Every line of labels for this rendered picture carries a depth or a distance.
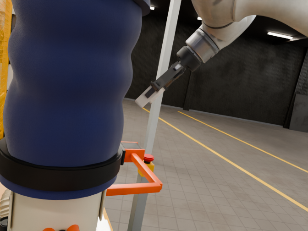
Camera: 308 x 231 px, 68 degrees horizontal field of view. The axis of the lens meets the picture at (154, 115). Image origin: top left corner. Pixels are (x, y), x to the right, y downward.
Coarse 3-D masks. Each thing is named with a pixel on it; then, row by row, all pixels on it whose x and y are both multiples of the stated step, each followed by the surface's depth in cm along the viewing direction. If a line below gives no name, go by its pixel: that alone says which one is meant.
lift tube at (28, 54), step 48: (48, 0) 31; (96, 0) 32; (48, 48) 33; (96, 48) 34; (48, 96) 34; (96, 96) 36; (48, 144) 34; (96, 144) 38; (48, 192) 36; (96, 192) 40
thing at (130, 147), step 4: (124, 144) 85; (128, 144) 86; (132, 144) 87; (136, 144) 87; (124, 148) 81; (128, 148) 82; (132, 148) 82; (136, 148) 83; (140, 148) 84; (128, 152) 81; (132, 152) 82; (136, 152) 82; (140, 152) 83; (144, 152) 84; (128, 156) 81; (140, 156) 83; (124, 160) 81; (128, 160) 82
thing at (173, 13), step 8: (176, 0) 345; (176, 8) 348; (168, 16) 355; (176, 16) 351; (168, 24) 352; (168, 32) 352; (168, 40) 355; (168, 48) 358; (160, 56) 367; (168, 56) 361; (160, 64) 365; (168, 64) 365; (160, 72) 363; (160, 96) 373; (152, 104) 379; (160, 104) 377; (152, 112) 376; (152, 120) 377; (152, 128) 381; (152, 136) 385; (144, 144) 393; (152, 144) 389
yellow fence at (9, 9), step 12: (0, 24) 190; (0, 36) 195; (0, 48) 201; (0, 60) 206; (0, 72) 212; (0, 84) 214; (0, 96) 216; (0, 108) 229; (0, 120) 235; (0, 132) 245
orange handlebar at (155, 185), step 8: (136, 160) 77; (144, 168) 71; (152, 176) 66; (120, 184) 59; (128, 184) 59; (136, 184) 60; (144, 184) 61; (152, 184) 62; (160, 184) 63; (112, 192) 56; (120, 192) 57; (128, 192) 58; (136, 192) 59; (144, 192) 60; (152, 192) 61
